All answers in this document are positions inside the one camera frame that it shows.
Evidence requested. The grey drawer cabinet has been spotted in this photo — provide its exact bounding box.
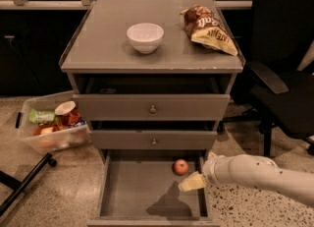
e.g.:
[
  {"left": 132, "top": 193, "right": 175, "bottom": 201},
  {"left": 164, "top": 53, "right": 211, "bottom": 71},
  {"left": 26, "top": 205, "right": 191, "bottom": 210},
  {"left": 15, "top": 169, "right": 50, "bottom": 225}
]
[{"left": 58, "top": 0, "right": 246, "bottom": 227}]

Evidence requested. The red apple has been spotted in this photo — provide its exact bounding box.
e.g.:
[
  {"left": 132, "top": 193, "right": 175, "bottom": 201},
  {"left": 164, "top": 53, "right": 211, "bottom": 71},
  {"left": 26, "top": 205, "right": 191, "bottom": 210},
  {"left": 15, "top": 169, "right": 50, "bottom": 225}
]
[{"left": 173, "top": 159, "right": 188, "bottom": 176}]

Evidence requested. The black chair base leg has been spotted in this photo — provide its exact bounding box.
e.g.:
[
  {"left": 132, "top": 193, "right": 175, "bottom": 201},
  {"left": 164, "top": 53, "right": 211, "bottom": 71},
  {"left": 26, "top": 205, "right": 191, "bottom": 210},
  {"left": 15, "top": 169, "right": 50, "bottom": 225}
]
[{"left": 0, "top": 153, "right": 57, "bottom": 216}]

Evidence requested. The grey drawer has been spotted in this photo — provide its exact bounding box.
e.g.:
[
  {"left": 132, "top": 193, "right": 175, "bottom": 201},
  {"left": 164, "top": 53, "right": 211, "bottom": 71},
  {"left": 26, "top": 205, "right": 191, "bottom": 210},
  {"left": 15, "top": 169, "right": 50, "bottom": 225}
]
[
  {"left": 72, "top": 75, "right": 232, "bottom": 122},
  {"left": 90, "top": 121, "right": 218, "bottom": 149},
  {"left": 87, "top": 149, "right": 220, "bottom": 227}
]

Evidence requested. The brown yellow chip bag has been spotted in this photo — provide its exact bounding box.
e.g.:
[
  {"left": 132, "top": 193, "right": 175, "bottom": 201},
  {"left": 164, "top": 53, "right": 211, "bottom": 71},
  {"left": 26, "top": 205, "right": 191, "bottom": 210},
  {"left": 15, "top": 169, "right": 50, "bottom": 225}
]
[{"left": 181, "top": 5, "right": 237, "bottom": 56}]

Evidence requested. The white round lid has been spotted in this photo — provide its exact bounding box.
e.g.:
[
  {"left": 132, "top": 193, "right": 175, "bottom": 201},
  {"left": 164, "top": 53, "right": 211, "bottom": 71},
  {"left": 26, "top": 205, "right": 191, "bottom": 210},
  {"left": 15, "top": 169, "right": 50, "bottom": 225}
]
[{"left": 55, "top": 100, "right": 76, "bottom": 116}]

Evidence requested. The black office chair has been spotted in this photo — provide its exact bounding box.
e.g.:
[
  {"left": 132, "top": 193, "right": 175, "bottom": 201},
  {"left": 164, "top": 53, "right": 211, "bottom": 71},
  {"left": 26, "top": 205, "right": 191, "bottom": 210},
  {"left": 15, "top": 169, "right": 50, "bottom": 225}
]
[{"left": 224, "top": 0, "right": 314, "bottom": 156}]

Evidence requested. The green snack packet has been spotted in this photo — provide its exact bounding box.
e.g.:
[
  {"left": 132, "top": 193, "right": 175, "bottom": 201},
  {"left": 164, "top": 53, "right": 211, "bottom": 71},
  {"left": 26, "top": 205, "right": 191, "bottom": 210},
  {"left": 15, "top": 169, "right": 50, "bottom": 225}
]
[{"left": 28, "top": 109, "right": 56, "bottom": 124}]

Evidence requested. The grey bottom drawer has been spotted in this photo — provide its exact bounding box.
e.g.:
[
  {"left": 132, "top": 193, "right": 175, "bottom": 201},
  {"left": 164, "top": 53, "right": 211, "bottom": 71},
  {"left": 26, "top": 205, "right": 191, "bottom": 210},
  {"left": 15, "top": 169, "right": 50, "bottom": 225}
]
[{"left": 87, "top": 149, "right": 220, "bottom": 227}]

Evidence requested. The grey middle drawer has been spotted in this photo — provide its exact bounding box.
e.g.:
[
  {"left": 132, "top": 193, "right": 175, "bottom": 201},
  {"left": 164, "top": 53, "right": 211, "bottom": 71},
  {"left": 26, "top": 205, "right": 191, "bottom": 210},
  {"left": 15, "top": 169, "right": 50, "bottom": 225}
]
[{"left": 90, "top": 121, "right": 218, "bottom": 149}]

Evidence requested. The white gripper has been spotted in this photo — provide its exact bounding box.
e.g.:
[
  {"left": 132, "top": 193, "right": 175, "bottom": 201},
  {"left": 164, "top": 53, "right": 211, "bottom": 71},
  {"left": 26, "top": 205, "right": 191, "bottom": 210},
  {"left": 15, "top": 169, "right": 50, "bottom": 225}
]
[{"left": 179, "top": 151, "right": 230, "bottom": 192}]

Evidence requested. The white ceramic bowl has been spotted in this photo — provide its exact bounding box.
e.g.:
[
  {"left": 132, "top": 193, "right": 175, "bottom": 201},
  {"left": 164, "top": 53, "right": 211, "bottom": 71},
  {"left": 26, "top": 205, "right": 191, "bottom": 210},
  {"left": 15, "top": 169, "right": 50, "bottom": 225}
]
[{"left": 127, "top": 23, "right": 164, "bottom": 54}]

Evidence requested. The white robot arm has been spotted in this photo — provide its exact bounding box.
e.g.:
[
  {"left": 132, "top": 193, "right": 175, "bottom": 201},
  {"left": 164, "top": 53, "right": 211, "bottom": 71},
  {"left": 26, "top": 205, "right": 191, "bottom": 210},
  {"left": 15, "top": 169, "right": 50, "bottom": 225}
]
[{"left": 179, "top": 152, "right": 314, "bottom": 207}]

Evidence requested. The red cup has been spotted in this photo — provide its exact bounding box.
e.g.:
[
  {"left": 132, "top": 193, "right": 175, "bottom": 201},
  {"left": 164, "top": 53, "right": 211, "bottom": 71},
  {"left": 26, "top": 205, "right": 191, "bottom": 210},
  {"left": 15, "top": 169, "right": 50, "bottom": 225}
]
[{"left": 68, "top": 109, "right": 80, "bottom": 126}]

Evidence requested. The grey top drawer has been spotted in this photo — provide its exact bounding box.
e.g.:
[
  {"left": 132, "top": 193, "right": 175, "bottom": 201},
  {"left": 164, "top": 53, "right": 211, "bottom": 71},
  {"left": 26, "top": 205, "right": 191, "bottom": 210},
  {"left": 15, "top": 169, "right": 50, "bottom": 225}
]
[{"left": 72, "top": 75, "right": 232, "bottom": 122}]

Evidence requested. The clear plastic storage bin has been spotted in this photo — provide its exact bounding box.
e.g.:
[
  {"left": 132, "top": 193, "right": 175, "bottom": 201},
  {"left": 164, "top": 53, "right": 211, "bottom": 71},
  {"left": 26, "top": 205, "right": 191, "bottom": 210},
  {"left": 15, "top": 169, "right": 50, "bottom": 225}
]
[{"left": 18, "top": 91, "right": 90, "bottom": 154}]

